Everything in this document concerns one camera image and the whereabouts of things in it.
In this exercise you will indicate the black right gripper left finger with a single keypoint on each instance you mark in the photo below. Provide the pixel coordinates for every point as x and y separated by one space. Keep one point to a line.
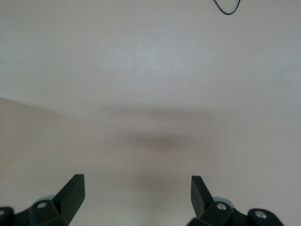
68 200

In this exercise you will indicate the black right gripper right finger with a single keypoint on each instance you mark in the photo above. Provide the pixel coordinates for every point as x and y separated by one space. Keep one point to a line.
202 202

